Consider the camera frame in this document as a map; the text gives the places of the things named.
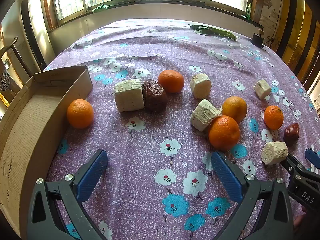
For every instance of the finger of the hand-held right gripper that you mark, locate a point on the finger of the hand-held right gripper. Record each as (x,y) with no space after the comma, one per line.
(291,163)
(313,156)

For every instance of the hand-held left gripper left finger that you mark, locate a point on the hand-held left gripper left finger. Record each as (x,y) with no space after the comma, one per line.
(93,175)

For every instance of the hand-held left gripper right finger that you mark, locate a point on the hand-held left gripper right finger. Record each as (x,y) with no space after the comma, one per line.
(226,175)

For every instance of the dark red date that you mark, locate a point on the dark red date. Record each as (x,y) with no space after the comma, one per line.
(155,96)
(291,132)

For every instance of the orange mandarin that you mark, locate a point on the orange mandarin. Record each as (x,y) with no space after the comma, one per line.
(171,81)
(80,113)
(236,107)
(273,117)
(223,133)

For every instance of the brown cardboard box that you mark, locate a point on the brown cardboard box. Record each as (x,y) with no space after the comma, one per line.
(25,130)

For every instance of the person's right hand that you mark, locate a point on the person's right hand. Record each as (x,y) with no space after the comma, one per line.
(300,220)

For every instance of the large white sugarcane chunk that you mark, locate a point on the large white sugarcane chunk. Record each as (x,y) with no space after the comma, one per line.
(128,95)

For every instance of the carved wooden chair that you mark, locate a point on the carved wooden chair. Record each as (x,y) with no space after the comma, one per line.
(7,82)

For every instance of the yellow wooden door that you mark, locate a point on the yellow wooden door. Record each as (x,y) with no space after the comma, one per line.
(297,30)

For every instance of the small black device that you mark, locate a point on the small black device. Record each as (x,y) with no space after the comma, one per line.
(257,39)

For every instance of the purple floral tablecloth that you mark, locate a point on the purple floral tablecloth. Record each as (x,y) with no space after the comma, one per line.
(155,55)

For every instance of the green leafy vegetable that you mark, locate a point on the green leafy vegetable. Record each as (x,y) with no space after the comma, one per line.
(212,31)

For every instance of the green bottle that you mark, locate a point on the green bottle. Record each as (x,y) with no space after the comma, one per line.
(249,11)

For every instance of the green cloth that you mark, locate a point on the green cloth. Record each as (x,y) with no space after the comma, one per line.
(101,8)

